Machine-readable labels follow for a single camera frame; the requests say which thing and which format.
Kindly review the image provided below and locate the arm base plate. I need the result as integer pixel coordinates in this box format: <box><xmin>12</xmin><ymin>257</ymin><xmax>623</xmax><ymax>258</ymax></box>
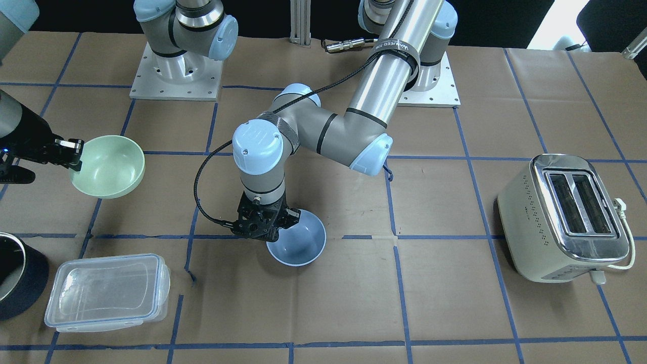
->
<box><xmin>398</xmin><ymin>53</ymin><xmax>461</xmax><ymax>108</ymax></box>
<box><xmin>129</xmin><ymin>44</ymin><xmax>224</xmax><ymax>102</ymax></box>

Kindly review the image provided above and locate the aluminium frame post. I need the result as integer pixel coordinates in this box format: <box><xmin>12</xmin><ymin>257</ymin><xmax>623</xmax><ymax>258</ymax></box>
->
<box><xmin>289</xmin><ymin>0</ymin><xmax>311</xmax><ymax>48</ymax></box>

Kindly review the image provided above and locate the dark blue pot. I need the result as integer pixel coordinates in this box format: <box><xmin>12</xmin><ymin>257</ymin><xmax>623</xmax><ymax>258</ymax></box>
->
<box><xmin>1</xmin><ymin>232</ymin><xmax>49</xmax><ymax>321</ymax></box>

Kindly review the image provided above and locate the white toaster power cord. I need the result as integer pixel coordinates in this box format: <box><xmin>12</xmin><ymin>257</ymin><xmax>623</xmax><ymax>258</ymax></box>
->
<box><xmin>589</xmin><ymin>198</ymin><xmax>636</xmax><ymax>285</ymax></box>

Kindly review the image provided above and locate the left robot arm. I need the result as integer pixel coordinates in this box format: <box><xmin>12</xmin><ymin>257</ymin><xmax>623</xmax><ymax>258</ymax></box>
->
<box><xmin>223</xmin><ymin>1</ymin><xmax>458</xmax><ymax>242</ymax></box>

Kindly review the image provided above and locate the blue bowl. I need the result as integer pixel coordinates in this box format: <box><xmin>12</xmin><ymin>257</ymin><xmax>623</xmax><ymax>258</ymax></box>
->
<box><xmin>266</xmin><ymin>209</ymin><xmax>327</xmax><ymax>267</ymax></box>

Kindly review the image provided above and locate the clear plastic food container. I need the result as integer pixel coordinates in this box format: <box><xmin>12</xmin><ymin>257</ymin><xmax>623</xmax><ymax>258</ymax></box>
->
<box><xmin>44</xmin><ymin>253</ymin><xmax>170</xmax><ymax>333</ymax></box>

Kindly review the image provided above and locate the metal cable connector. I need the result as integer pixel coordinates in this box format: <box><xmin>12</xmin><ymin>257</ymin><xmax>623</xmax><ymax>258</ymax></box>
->
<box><xmin>320</xmin><ymin>37</ymin><xmax>378</xmax><ymax>54</ymax></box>

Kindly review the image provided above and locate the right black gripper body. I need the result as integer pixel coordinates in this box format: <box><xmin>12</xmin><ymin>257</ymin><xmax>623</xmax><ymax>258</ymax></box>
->
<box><xmin>1</xmin><ymin>105</ymin><xmax>62</xmax><ymax>184</ymax></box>

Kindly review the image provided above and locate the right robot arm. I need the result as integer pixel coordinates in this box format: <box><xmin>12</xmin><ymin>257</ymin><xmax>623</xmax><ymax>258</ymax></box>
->
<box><xmin>1</xmin><ymin>1</ymin><xmax>84</xmax><ymax>184</ymax></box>

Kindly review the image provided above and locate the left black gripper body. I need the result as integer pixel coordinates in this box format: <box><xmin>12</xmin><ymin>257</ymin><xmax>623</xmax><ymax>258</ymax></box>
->
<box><xmin>230</xmin><ymin>193</ymin><xmax>290</xmax><ymax>242</ymax></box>

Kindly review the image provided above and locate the rear left robot arm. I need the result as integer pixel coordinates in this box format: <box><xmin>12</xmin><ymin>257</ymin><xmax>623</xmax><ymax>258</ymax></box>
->
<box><xmin>130</xmin><ymin>1</ymin><xmax>300</xmax><ymax>242</ymax></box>

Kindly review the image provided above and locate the cream two-slot toaster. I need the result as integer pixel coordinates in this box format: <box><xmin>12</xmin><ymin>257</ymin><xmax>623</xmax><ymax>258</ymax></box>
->
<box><xmin>497</xmin><ymin>154</ymin><xmax>635</xmax><ymax>285</ymax></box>

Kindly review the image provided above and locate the green bowl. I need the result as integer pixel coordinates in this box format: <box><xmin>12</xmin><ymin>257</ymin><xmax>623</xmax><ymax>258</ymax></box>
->
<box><xmin>69</xmin><ymin>134</ymin><xmax>146</xmax><ymax>199</ymax></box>

